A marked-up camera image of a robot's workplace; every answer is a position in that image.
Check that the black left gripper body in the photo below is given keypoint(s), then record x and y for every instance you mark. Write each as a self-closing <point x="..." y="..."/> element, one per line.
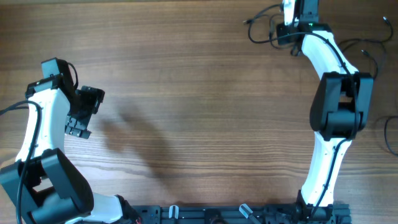
<point x="87" y="103"/>

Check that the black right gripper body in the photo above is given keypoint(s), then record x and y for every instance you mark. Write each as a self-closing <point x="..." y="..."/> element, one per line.
<point x="308" y="7"/>

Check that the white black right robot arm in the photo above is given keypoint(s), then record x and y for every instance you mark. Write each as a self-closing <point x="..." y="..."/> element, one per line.
<point x="340" y="106"/>

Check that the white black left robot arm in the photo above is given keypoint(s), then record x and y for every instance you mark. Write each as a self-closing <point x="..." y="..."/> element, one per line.
<point x="43" y="184"/>

